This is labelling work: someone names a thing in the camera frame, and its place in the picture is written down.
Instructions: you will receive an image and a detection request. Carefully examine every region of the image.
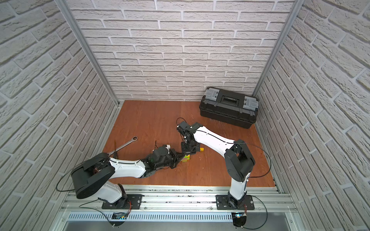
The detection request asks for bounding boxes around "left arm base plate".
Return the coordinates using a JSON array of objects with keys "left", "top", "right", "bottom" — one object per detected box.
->
[{"left": 102, "top": 194, "right": 143, "bottom": 210}]

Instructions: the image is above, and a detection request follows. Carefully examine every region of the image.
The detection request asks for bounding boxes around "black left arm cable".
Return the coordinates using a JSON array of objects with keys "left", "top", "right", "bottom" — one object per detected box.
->
[{"left": 55, "top": 161, "right": 96, "bottom": 193}]

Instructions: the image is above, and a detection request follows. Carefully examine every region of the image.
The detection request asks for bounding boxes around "aluminium front rail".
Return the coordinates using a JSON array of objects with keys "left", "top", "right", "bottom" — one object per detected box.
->
[{"left": 60, "top": 185, "right": 298, "bottom": 213}]

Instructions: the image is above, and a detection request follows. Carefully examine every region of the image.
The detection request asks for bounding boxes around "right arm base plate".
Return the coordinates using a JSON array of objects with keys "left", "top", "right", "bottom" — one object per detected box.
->
[{"left": 215, "top": 194, "right": 255, "bottom": 211}]

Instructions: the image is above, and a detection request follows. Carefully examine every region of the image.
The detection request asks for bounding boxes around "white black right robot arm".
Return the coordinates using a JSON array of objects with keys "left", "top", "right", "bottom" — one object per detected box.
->
[{"left": 177, "top": 121, "right": 255, "bottom": 209}]

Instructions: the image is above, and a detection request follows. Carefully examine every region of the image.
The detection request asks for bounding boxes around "silver ratchet wrench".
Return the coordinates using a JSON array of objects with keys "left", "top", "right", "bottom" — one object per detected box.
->
[{"left": 108, "top": 136, "right": 138, "bottom": 158}]

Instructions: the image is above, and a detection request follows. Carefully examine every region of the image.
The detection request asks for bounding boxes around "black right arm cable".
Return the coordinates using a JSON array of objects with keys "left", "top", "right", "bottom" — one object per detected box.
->
[{"left": 239, "top": 141, "right": 272, "bottom": 179}]

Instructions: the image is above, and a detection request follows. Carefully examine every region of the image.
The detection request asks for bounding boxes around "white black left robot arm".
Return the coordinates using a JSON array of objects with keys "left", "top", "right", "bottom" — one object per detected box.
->
[{"left": 71, "top": 145, "right": 185, "bottom": 208}]

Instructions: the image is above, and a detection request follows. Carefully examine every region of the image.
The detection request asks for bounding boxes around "black plastic toolbox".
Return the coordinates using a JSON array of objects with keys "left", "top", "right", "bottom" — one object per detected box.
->
[{"left": 199, "top": 87, "right": 259, "bottom": 129}]

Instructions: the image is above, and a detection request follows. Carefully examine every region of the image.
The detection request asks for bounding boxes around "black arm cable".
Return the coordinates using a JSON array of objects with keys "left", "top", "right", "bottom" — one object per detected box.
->
[
  {"left": 55, "top": 161, "right": 96, "bottom": 193},
  {"left": 239, "top": 141, "right": 272, "bottom": 179}
]

